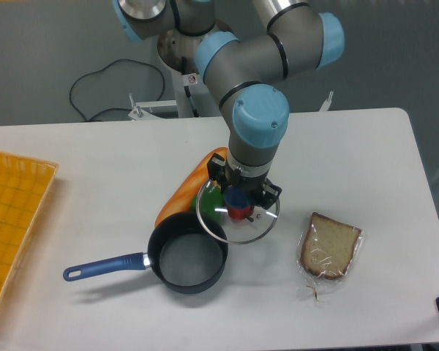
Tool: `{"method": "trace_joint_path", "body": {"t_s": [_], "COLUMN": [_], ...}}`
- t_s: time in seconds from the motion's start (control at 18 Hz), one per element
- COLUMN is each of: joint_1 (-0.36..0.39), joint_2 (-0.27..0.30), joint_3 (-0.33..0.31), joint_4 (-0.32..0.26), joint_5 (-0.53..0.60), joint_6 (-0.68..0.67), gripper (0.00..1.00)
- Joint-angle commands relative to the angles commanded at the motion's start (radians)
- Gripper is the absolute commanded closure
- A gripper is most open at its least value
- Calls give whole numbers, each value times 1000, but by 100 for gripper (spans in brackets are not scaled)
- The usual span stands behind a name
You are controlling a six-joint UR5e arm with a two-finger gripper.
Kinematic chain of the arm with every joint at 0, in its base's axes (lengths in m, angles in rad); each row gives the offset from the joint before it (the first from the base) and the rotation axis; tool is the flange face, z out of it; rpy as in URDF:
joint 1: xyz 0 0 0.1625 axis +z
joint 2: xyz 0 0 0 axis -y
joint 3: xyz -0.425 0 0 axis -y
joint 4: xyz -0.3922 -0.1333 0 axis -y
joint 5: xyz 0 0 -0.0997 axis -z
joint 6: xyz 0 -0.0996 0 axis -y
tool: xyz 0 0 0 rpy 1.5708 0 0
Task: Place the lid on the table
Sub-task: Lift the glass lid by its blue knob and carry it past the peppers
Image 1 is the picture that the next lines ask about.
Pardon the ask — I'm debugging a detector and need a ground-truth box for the black saucepan blue handle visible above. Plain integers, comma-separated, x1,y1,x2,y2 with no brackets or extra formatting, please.
63,212,228,294

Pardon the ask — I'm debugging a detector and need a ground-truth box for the orange toy baguette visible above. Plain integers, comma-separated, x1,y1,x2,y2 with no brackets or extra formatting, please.
154,147,228,227

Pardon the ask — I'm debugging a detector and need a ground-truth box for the yellow woven basket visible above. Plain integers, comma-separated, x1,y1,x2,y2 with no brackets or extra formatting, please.
0,151,59,305

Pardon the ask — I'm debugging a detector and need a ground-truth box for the black cable on floor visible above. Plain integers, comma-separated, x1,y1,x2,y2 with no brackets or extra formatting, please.
69,59,165,122

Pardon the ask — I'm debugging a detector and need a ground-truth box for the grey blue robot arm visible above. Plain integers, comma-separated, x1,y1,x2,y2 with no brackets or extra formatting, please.
113,1,345,218

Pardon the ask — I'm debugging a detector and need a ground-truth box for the red toy bell pepper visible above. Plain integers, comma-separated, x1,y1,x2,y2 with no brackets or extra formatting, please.
226,205,253,222

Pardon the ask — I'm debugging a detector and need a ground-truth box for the green toy bell pepper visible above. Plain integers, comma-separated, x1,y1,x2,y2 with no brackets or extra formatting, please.
200,186,224,223

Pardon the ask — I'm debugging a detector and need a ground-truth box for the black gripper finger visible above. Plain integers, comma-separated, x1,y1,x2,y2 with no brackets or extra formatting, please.
207,153,228,190
251,182,282,222

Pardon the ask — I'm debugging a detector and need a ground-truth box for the bread slice in plastic wrap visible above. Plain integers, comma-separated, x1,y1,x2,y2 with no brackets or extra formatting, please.
297,212,363,303

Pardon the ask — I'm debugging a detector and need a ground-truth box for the glass lid blue knob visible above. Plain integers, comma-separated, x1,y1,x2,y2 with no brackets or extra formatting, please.
195,180,280,245

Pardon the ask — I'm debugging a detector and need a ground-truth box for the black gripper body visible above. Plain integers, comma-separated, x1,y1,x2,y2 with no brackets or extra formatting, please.
222,160,269,205

